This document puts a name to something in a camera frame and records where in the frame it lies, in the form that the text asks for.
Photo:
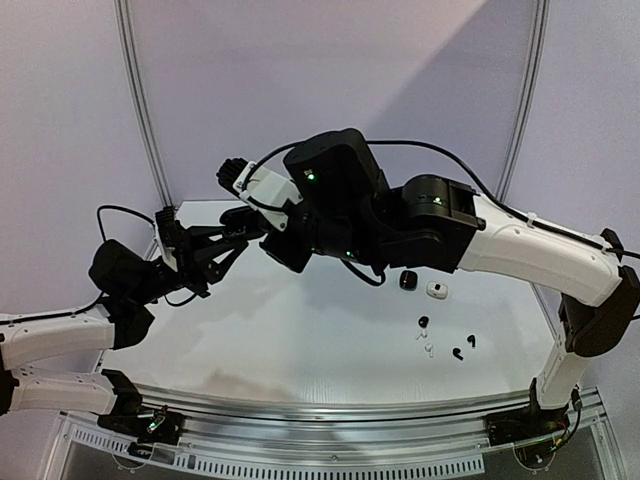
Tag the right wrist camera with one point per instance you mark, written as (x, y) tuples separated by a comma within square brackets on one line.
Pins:
[(266, 191)]

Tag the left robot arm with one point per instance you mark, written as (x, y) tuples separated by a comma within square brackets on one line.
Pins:
[(119, 320)]

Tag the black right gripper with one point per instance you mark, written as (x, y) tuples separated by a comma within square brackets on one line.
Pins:
[(279, 245)]

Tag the small black charging case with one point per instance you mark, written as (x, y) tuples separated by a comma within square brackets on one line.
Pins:
[(408, 280)]

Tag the small white charging case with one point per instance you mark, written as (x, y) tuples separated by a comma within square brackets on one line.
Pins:
[(437, 290)]

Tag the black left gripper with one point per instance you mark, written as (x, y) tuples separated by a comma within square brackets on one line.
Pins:
[(193, 272)]

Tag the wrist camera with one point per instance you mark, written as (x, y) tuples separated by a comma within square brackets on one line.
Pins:
[(266, 191), (166, 235)]

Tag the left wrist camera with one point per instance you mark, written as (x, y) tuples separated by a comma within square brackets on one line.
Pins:
[(166, 235)]

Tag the left aluminium wall post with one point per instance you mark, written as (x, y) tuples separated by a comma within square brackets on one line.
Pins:
[(124, 21)]

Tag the right aluminium wall post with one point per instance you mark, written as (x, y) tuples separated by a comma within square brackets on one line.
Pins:
[(532, 64)]

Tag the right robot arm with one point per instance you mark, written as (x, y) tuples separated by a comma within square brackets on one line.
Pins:
[(334, 200)]

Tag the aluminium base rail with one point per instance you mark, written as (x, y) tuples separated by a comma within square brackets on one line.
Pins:
[(243, 439)]

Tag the aluminium wall post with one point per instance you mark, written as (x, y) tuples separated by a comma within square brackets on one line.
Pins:
[(124, 21), (532, 64)]

